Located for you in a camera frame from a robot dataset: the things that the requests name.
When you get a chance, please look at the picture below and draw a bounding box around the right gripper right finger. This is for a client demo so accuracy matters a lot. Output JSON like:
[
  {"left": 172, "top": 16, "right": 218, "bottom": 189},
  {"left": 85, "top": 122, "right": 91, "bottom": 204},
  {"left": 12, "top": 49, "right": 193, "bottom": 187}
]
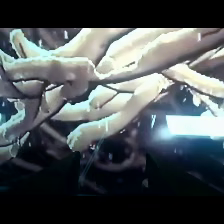
[{"left": 145, "top": 151, "right": 201, "bottom": 196}]

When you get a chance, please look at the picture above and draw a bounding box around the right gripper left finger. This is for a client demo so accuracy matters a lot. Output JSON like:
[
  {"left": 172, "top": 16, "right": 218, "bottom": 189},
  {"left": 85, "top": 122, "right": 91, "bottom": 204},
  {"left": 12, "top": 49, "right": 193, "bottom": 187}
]
[{"left": 37, "top": 150, "right": 82, "bottom": 196}]

